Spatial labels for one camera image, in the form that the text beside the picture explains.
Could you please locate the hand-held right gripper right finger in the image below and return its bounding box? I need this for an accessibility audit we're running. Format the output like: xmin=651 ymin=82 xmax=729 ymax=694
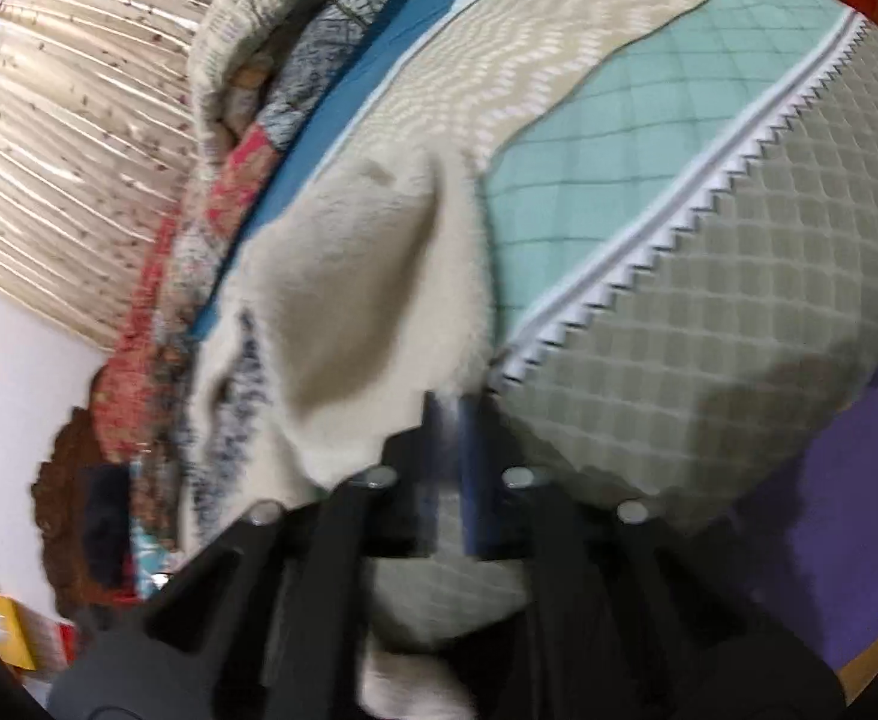
xmin=458 ymin=392 xmax=786 ymax=720

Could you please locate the folded beige dotted comforter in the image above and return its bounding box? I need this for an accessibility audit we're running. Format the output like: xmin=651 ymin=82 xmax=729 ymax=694
xmin=191 ymin=0 xmax=369 ymax=151

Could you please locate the white spotted fleece garment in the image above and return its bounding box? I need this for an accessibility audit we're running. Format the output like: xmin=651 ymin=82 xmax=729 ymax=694
xmin=176 ymin=154 xmax=530 ymax=720

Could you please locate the dark navy knit garment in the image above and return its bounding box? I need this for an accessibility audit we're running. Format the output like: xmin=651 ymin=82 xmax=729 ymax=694
xmin=83 ymin=465 xmax=136 ymax=586

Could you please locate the beige striped leaf curtain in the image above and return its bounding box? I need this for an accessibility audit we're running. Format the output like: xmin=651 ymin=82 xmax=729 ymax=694
xmin=0 ymin=0 xmax=237 ymax=353

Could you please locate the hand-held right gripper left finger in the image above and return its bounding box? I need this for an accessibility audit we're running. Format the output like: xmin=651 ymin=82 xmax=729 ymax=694
xmin=135 ymin=390 xmax=457 ymax=720

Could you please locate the teal patterned pillow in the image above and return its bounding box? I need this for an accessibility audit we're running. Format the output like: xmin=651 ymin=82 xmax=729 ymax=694
xmin=130 ymin=465 xmax=185 ymax=593

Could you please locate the carved wooden headboard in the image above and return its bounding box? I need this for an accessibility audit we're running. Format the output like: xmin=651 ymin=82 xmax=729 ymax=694
xmin=30 ymin=405 xmax=110 ymax=616

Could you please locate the red blue patchwork quilt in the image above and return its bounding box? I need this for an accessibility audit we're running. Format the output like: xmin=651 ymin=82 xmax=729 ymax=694
xmin=94 ymin=0 xmax=417 ymax=466

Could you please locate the wooden bed frame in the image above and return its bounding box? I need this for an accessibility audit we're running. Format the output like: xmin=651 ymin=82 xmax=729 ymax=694
xmin=832 ymin=637 xmax=878 ymax=702

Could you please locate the patterned beige teal bedspread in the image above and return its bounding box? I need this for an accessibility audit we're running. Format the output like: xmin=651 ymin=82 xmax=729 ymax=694
xmin=191 ymin=0 xmax=878 ymax=541

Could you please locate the purple sheet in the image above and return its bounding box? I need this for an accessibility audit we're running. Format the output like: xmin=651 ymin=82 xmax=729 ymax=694
xmin=709 ymin=360 xmax=878 ymax=683

